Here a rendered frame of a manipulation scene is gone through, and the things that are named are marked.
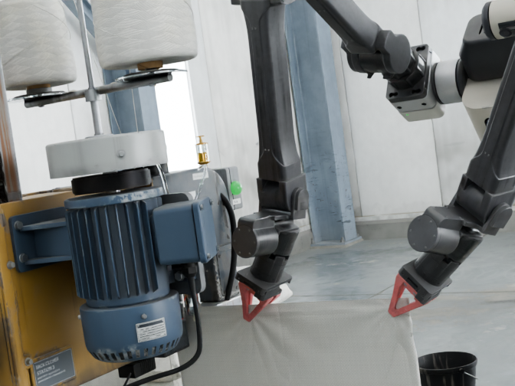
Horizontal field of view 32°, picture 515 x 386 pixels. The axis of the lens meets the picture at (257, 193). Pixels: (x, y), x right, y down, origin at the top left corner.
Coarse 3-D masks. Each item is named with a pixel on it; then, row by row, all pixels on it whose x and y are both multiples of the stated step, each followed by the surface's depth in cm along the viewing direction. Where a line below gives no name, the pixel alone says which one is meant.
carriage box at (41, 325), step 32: (32, 192) 168; (64, 192) 145; (0, 224) 132; (0, 256) 131; (0, 288) 132; (32, 288) 137; (64, 288) 143; (0, 320) 133; (32, 320) 136; (64, 320) 142; (0, 352) 134; (32, 352) 136; (0, 384) 135; (32, 384) 135; (64, 384) 141
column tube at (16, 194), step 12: (0, 60) 142; (0, 72) 142; (0, 84) 142; (0, 96) 142; (0, 108) 141; (0, 120) 141; (0, 132) 141; (0, 144) 141; (12, 144) 143; (12, 156) 143; (12, 168) 142; (12, 180) 142; (12, 192) 142
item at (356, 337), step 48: (192, 336) 171; (240, 336) 165; (288, 336) 159; (336, 336) 154; (384, 336) 150; (192, 384) 173; (240, 384) 166; (288, 384) 161; (336, 384) 156; (384, 384) 151
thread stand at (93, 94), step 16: (80, 0) 152; (80, 16) 152; (80, 32) 152; (128, 80) 147; (144, 80) 147; (160, 80) 145; (16, 96) 158; (32, 96) 154; (48, 96) 159; (64, 96) 156; (80, 96) 155; (96, 96) 152; (96, 112) 153; (96, 128) 153
